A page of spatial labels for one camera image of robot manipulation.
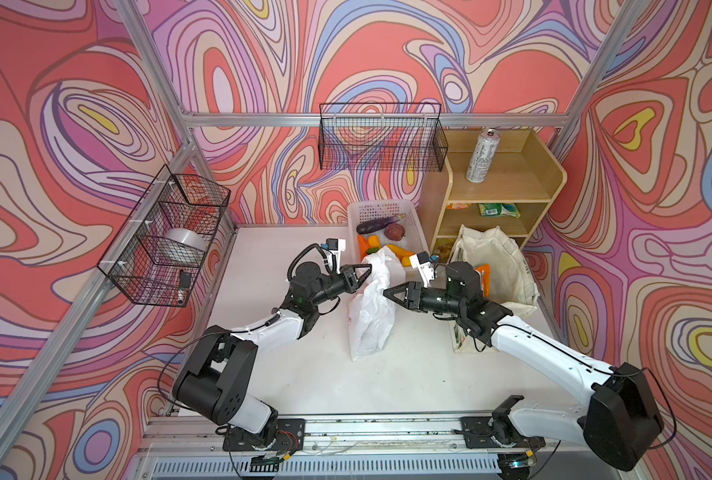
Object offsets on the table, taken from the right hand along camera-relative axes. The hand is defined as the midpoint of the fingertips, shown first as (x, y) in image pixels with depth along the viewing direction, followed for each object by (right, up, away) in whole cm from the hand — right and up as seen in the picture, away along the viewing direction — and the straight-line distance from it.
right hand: (388, 300), depth 74 cm
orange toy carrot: (-6, +14, +33) cm, 36 cm away
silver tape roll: (-51, +15, -1) cm, 53 cm away
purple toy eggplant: (-3, +23, +41) cm, 47 cm away
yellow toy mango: (-2, +16, +36) cm, 40 cm away
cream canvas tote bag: (+36, +3, +9) cm, 37 cm away
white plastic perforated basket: (+7, +24, +41) cm, 48 cm away
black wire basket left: (-54, +13, -4) cm, 56 cm away
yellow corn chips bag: (+23, +14, +31) cm, 41 cm away
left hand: (-3, +8, +3) cm, 9 cm away
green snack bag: (+40, +27, +24) cm, 54 cm away
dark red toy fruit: (+6, +20, +37) cm, 42 cm away
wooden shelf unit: (+37, +35, +14) cm, 53 cm away
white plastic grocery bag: (-4, -4, +2) cm, 6 cm away
